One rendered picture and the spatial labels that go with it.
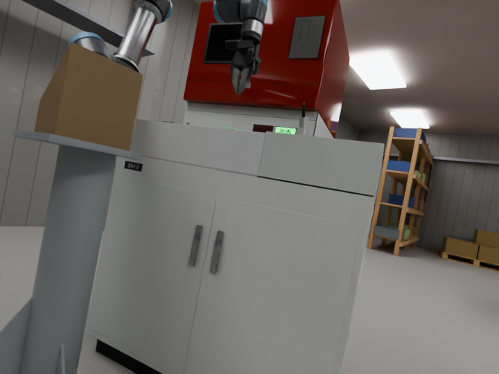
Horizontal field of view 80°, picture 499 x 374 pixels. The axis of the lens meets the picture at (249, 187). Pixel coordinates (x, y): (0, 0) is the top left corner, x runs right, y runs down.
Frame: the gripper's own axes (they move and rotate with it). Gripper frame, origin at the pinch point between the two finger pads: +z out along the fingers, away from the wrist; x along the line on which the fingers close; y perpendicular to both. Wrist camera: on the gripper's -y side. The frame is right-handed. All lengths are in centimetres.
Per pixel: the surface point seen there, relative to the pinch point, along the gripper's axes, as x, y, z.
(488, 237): -278, 700, 47
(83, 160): 28, -32, 34
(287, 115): 0, 59, -8
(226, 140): -1.6, -4.0, 18.7
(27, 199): 250, 86, 85
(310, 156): -30.5, -4.0, 20.4
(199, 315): -4, -4, 78
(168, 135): 22.8, -4.0, 19.5
